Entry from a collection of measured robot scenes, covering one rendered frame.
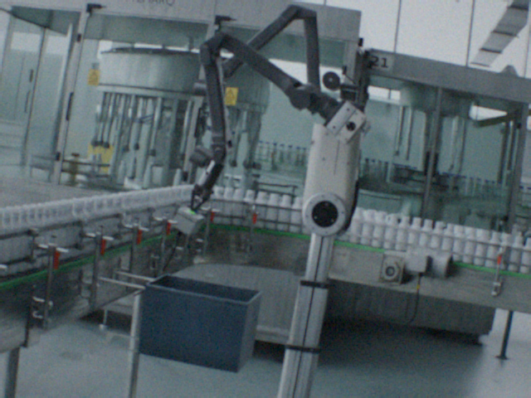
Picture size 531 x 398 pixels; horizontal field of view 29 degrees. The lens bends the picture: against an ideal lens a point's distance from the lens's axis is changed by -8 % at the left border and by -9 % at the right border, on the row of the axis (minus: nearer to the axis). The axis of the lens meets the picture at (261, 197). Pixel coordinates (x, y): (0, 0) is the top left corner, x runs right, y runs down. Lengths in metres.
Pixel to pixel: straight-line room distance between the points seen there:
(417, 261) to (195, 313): 1.90
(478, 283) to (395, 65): 4.10
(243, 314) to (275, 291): 3.85
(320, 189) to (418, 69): 4.96
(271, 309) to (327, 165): 3.18
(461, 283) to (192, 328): 2.08
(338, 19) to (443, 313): 2.99
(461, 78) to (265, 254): 3.98
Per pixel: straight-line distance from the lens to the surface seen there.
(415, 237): 5.11
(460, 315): 8.92
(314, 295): 4.03
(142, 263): 3.91
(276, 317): 7.04
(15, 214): 2.62
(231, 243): 5.15
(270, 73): 3.84
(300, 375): 4.08
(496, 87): 8.86
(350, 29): 6.97
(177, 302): 3.20
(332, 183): 3.95
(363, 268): 5.17
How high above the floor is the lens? 1.42
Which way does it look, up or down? 3 degrees down
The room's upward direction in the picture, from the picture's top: 9 degrees clockwise
